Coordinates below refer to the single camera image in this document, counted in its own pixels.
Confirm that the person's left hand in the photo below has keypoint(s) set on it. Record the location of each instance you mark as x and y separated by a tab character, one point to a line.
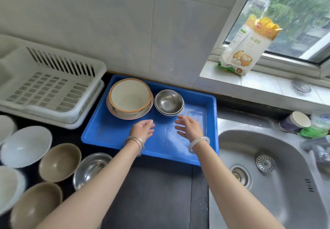
140	130

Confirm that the person's right hand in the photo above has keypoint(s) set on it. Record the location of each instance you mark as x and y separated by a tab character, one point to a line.
190	129

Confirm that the pink rimmed elephant plate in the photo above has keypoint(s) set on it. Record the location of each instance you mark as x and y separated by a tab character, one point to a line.
129	116

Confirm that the blue plastic tray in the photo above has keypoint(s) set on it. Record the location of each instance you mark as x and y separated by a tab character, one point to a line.
116	136

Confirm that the orange rimmed cream bowl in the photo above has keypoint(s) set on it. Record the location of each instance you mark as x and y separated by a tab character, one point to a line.
130	94

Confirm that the white drip tray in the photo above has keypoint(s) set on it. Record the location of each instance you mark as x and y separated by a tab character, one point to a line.
77	125

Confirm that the tan bowl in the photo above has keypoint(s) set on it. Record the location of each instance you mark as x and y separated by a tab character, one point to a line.
36	205
60	161

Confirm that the plain white bowl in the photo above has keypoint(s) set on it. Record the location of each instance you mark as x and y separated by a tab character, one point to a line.
25	146
5	128

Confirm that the white plastic dish rack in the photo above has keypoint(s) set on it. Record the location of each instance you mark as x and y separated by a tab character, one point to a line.
23	58

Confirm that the large white bowl black print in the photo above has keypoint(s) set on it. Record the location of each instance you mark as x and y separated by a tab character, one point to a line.
10	187

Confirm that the person's right forearm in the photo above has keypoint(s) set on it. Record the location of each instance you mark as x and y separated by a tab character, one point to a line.
232	192

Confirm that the person's left forearm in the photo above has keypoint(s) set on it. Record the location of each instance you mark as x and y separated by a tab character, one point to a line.
98	190

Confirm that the black countertop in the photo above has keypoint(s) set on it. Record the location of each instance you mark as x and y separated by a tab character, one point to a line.
154	198

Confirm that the silver wrist bangles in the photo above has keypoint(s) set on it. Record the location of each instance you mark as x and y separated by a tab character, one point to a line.
132	139

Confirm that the white jade bangle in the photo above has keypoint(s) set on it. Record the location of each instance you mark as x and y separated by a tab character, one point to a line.
199	139

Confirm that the round metal sink strainer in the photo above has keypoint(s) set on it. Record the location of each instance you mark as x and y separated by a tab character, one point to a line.
265	163

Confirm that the white tiled windowsill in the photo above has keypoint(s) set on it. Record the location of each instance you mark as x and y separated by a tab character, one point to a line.
257	81

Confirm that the white yellow flour bag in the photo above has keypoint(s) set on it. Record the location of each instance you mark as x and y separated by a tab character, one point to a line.
247	48

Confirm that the purple white paper cup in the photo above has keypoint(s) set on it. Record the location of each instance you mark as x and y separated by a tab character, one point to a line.
290	124

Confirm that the steel wool scrubber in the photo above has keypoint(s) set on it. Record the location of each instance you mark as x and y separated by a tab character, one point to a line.
301	86

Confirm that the stainless steel sink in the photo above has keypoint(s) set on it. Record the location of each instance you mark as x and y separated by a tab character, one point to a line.
283	205

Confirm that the green plastic container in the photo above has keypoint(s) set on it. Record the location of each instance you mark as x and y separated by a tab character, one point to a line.
313	130

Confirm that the grey metal faucet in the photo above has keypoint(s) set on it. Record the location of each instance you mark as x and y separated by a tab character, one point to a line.
315	143

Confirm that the grey window frame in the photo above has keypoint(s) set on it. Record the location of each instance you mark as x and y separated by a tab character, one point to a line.
232	20

